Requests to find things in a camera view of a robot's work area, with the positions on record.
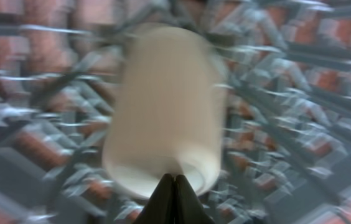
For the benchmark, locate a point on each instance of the grey dishwasher rack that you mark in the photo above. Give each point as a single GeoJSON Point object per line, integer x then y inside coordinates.
{"type": "Point", "coordinates": [286, 136]}

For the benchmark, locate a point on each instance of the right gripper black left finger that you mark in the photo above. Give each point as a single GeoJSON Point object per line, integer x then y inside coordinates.
{"type": "Point", "coordinates": [160, 207]}

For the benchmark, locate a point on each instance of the white cup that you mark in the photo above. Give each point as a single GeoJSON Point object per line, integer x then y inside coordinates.
{"type": "Point", "coordinates": [169, 113]}

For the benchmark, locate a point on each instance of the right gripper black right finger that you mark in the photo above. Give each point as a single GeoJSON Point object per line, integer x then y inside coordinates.
{"type": "Point", "coordinates": [188, 208]}

